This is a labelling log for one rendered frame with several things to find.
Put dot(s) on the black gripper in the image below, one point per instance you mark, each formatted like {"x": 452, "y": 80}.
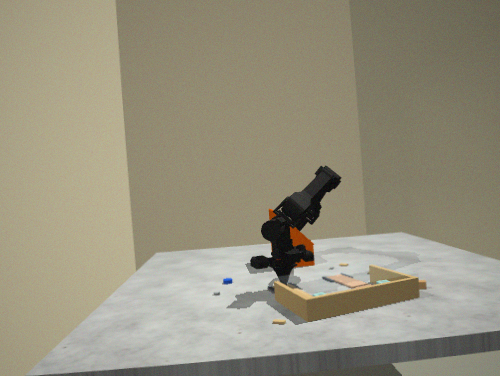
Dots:
{"x": 279, "y": 266}

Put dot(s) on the tan u-shaped wooden wall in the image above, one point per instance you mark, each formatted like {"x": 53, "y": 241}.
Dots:
{"x": 341, "y": 290}

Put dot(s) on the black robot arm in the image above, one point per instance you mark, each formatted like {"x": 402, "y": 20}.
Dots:
{"x": 300, "y": 207}

